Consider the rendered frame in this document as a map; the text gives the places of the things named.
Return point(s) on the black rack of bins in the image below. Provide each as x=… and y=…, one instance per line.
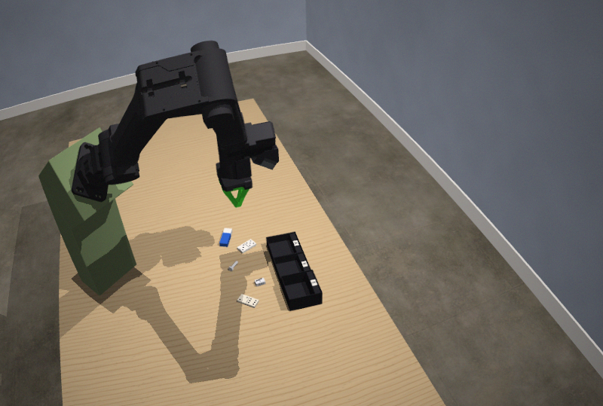
x=302, y=287

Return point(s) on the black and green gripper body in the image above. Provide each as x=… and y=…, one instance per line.
x=227, y=176

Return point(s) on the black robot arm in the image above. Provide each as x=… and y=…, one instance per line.
x=159, y=96

